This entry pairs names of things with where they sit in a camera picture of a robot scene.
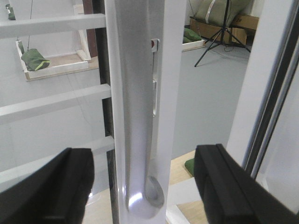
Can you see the large green-grey bag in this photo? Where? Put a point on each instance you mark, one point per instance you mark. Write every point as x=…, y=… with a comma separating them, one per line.
x=213, y=11

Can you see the green sandbag in tray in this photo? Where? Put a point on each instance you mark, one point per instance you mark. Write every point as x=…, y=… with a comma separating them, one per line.
x=34, y=60

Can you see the white door handle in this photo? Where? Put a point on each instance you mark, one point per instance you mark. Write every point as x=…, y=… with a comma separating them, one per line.
x=144, y=195

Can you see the green sandbag by cardboard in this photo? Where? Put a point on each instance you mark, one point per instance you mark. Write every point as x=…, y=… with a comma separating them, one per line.
x=190, y=36

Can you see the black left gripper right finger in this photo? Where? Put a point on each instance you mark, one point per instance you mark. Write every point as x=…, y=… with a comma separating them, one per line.
x=230, y=195

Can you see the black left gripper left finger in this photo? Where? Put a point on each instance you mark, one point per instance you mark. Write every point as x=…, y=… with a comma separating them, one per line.
x=57, y=193

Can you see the black tripod stand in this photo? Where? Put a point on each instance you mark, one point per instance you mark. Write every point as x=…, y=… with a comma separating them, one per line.
x=218, y=38

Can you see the white sliding glass door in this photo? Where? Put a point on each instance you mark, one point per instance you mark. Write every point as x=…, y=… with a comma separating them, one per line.
x=88, y=95

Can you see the white door lock latch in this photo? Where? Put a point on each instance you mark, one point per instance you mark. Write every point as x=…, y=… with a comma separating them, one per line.
x=154, y=50

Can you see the white fixed glass door panel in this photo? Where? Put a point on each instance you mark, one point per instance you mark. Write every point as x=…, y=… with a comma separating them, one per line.
x=264, y=138

